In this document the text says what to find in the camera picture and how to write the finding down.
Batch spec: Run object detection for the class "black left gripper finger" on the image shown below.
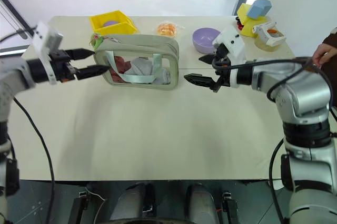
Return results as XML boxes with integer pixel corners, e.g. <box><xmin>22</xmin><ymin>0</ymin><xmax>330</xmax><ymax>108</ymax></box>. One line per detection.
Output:
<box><xmin>77</xmin><ymin>65</ymin><xmax>110</xmax><ymax>81</ymax></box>
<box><xmin>65</xmin><ymin>48</ymin><xmax>95</xmax><ymax>60</ymax></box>

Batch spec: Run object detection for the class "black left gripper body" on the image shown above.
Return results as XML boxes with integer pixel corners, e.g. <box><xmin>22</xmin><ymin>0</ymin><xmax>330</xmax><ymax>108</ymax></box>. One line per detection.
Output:
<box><xmin>49</xmin><ymin>49</ymin><xmax>80</xmax><ymax>83</ymax></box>

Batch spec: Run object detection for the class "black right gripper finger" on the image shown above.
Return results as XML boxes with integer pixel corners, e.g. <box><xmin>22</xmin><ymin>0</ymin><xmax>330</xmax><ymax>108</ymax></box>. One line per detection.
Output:
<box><xmin>183</xmin><ymin>73</ymin><xmax>214</xmax><ymax>88</ymax></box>
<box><xmin>198</xmin><ymin>53</ymin><xmax>218</xmax><ymax>65</ymax></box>

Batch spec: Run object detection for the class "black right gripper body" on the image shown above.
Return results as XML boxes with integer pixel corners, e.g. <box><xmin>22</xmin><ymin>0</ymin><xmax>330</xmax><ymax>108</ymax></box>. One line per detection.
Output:
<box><xmin>210</xmin><ymin>44</ymin><xmax>233</xmax><ymax>94</ymax></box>

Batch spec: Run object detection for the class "clear zippered pouch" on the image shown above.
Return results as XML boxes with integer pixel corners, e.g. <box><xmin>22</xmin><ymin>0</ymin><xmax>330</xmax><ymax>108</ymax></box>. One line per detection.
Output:
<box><xmin>93</xmin><ymin>34</ymin><xmax>181</xmax><ymax>91</ymax></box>

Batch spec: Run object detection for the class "person's bare hand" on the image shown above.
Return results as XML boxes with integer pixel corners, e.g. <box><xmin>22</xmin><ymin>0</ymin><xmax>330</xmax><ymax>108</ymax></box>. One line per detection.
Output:
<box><xmin>312</xmin><ymin>43</ymin><xmax>337</xmax><ymax>67</ymax></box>

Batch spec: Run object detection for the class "purple bowl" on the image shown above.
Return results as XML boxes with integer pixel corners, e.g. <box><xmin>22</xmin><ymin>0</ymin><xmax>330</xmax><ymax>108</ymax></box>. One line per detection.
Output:
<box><xmin>192</xmin><ymin>27</ymin><xmax>222</xmax><ymax>54</ymax></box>

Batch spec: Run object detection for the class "green zipper pull charm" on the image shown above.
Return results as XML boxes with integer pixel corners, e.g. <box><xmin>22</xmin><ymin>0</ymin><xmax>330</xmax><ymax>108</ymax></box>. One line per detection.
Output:
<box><xmin>89</xmin><ymin>33</ymin><xmax>105</xmax><ymax>49</ymax></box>

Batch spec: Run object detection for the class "red cloth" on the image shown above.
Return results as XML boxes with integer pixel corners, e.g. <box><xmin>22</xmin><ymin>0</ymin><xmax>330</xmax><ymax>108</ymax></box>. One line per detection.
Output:
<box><xmin>110</xmin><ymin>55</ymin><xmax>132</xmax><ymax>83</ymax></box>

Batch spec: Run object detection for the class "orange snack bag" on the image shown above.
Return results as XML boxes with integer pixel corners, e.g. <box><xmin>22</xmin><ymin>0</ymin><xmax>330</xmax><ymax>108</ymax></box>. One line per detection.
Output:
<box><xmin>156</xmin><ymin>22</ymin><xmax>183</xmax><ymax>38</ymax></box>

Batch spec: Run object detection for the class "yellow plastic bin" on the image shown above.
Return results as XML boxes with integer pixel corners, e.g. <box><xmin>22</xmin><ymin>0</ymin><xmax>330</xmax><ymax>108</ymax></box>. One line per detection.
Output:
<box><xmin>88</xmin><ymin>10</ymin><xmax>139</xmax><ymax>36</ymax></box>

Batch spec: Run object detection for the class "grey cloth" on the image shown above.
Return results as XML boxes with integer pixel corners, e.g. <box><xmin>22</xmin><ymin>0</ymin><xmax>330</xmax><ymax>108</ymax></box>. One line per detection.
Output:
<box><xmin>123</xmin><ymin>57</ymin><xmax>172</xmax><ymax>85</ymax></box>

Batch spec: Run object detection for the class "yellow block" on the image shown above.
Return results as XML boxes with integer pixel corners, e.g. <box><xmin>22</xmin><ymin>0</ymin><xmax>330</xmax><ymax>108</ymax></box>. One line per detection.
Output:
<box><xmin>236</xmin><ymin>3</ymin><xmax>267</xmax><ymax>37</ymax></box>

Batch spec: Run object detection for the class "blue hexagonal block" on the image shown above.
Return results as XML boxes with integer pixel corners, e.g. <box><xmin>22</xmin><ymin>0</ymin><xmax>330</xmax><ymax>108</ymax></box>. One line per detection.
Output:
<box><xmin>247</xmin><ymin>0</ymin><xmax>273</xmax><ymax>21</ymax></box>

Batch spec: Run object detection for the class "brown sleeve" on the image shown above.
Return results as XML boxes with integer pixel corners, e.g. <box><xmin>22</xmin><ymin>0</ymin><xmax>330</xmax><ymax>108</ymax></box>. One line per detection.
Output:
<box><xmin>322</xmin><ymin>27</ymin><xmax>337</xmax><ymax>49</ymax></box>

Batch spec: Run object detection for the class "grey rounded robot leg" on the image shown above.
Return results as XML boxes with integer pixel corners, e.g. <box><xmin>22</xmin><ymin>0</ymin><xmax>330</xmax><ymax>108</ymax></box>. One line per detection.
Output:
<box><xmin>110</xmin><ymin>181</ymin><xmax>156</xmax><ymax>222</ymax></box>
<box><xmin>185</xmin><ymin>182</ymin><xmax>221</xmax><ymax>224</ymax></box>

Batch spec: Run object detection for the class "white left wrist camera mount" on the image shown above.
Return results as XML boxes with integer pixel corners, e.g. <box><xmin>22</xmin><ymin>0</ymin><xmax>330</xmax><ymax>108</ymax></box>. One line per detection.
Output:
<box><xmin>32</xmin><ymin>21</ymin><xmax>64</xmax><ymax>86</ymax></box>

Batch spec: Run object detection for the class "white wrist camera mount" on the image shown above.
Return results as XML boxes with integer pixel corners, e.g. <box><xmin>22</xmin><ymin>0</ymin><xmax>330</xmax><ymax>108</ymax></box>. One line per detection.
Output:
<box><xmin>32</xmin><ymin>21</ymin><xmax>64</xmax><ymax>86</ymax></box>
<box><xmin>212</xmin><ymin>26</ymin><xmax>246</xmax><ymax>88</ymax></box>

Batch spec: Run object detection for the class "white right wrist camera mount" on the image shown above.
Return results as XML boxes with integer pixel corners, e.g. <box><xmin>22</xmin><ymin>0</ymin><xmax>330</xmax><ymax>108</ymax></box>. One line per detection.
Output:
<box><xmin>212</xmin><ymin>26</ymin><xmax>246</xmax><ymax>88</ymax></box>

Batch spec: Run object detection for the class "thin white wire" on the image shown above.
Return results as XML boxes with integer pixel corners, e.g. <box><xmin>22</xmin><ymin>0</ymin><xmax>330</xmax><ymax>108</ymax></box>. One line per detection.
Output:
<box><xmin>85</xmin><ymin>184</ymin><xmax>106</xmax><ymax>224</ymax></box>

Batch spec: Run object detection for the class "black metal bracket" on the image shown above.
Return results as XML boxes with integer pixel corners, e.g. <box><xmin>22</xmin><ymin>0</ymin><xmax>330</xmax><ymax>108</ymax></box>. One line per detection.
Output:
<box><xmin>68</xmin><ymin>190</ymin><xmax>90</xmax><ymax>224</ymax></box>
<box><xmin>221</xmin><ymin>191</ymin><xmax>241</xmax><ymax>224</ymax></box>

